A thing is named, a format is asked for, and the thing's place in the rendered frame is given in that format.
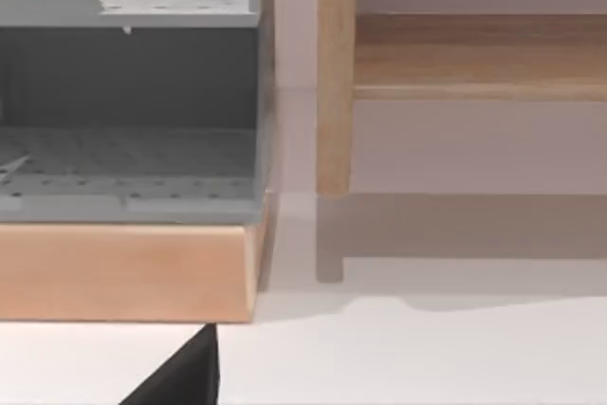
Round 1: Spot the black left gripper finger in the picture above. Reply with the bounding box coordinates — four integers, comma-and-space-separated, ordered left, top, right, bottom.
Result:
118, 323, 222, 405

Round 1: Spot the pale wooden drawer front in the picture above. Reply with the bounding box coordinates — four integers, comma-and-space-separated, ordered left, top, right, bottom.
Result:
0, 193, 271, 325

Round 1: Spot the grey pierced drawer inside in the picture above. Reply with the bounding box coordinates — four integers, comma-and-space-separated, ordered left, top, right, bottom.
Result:
0, 0, 277, 226

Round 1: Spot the open wooden shelf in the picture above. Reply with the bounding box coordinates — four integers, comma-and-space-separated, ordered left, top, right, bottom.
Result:
315, 0, 607, 199

